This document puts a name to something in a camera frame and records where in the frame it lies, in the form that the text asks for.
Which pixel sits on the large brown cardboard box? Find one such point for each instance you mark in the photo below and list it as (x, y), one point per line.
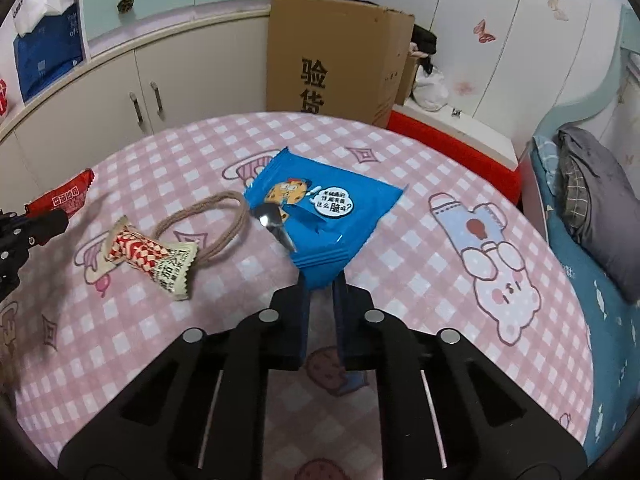
(338, 58)

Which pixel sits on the white plastic bag on box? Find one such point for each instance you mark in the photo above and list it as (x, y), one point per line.
(429, 89)

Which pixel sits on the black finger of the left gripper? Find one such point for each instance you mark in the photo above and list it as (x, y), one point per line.
(19, 234)

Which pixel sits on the white low cabinet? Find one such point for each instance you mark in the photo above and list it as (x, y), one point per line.
(206, 65)

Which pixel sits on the blue cookie snack bag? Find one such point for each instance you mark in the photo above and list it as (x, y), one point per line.
(328, 213)

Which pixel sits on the bed with blue sheet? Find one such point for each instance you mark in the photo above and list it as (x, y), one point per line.
(611, 322)

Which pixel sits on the red storage box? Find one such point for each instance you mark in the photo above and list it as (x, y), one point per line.
(499, 170)

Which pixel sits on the white red plastic bag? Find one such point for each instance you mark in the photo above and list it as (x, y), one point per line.
(4, 101)

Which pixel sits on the blue shopping bag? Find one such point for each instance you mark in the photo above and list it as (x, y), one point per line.
(47, 53)

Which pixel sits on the grey blanket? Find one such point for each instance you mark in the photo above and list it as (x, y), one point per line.
(600, 210)

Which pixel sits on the red white candy wrapper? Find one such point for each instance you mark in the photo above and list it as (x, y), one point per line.
(166, 264)

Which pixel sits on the red snack wrapper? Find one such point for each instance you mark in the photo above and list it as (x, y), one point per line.
(69, 197)

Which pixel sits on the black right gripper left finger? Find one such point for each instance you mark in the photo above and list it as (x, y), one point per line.
(198, 411)

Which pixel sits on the pink checkered tablecloth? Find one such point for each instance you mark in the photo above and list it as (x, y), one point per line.
(452, 253)

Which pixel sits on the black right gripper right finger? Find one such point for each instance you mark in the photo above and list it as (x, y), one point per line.
(447, 411)

